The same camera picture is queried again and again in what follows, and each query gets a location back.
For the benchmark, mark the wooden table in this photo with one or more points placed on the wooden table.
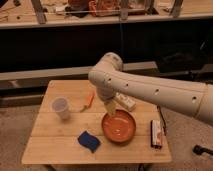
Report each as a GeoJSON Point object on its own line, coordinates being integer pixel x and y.
{"type": "Point", "coordinates": [68, 130]}

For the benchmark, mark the wooden workbench shelf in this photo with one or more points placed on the wooden workbench shelf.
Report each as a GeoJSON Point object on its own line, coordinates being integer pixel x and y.
{"type": "Point", "coordinates": [52, 13]}

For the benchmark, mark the black object on floor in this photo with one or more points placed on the black object on floor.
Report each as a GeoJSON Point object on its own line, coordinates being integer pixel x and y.
{"type": "Point", "coordinates": [199, 150]}

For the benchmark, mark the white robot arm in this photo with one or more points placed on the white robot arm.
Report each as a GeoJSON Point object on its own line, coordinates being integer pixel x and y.
{"type": "Point", "coordinates": [193, 99]}

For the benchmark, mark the orange toy carrot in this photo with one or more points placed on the orange toy carrot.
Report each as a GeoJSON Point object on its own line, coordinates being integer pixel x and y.
{"type": "Point", "coordinates": [88, 101]}

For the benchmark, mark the white lying bottle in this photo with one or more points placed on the white lying bottle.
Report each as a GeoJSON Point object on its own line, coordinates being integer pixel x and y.
{"type": "Point", "coordinates": [125, 101]}

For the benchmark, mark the blue folded cloth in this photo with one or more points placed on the blue folded cloth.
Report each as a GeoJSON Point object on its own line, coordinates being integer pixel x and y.
{"type": "Point", "coordinates": [89, 141]}

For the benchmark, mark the orange round plate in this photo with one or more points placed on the orange round plate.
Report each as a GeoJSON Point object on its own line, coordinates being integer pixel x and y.
{"type": "Point", "coordinates": [119, 128]}

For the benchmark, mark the translucent plastic cup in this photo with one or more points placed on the translucent plastic cup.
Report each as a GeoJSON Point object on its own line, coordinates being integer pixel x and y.
{"type": "Point", "coordinates": [61, 108]}

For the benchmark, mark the yellow sponge tool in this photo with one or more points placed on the yellow sponge tool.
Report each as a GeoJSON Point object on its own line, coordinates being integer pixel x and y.
{"type": "Point", "coordinates": [110, 107]}

